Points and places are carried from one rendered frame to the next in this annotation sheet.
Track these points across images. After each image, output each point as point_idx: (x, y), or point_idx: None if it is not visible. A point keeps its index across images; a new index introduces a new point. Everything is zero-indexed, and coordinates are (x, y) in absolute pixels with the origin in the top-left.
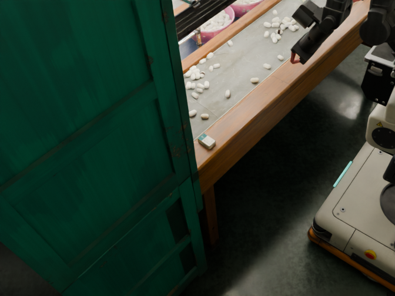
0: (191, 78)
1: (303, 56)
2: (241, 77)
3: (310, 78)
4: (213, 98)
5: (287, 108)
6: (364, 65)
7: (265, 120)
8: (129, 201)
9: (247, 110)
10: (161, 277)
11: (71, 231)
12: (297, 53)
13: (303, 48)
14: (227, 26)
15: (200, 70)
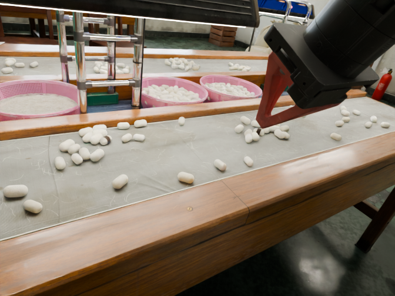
0: (82, 138)
1: (312, 65)
2: (166, 167)
3: (292, 214)
4: (88, 180)
5: (232, 256)
6: (350, 232)
7: (171, 269)
8: None
9: (127, 227)
10: None
11: None
12: (289, 49)
13: (318, 40)
14: (189, 103)
15: (111, 135)
